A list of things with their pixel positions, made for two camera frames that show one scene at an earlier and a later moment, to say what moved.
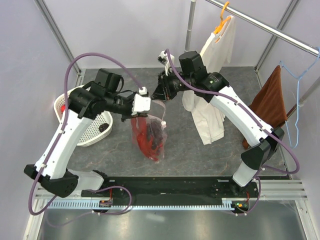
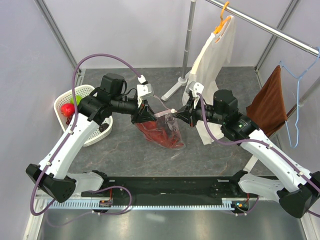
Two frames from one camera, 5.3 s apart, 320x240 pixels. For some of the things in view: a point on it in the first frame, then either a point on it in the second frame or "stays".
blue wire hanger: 298,98 stays
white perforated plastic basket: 92,133 stays
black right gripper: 159,93 -> 188,114
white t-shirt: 219,48 stays
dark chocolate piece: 103,126 stays
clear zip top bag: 149,132 -> 164,131
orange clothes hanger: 222,21 stays
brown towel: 269,104 stays
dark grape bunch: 156,133 -> 170,124
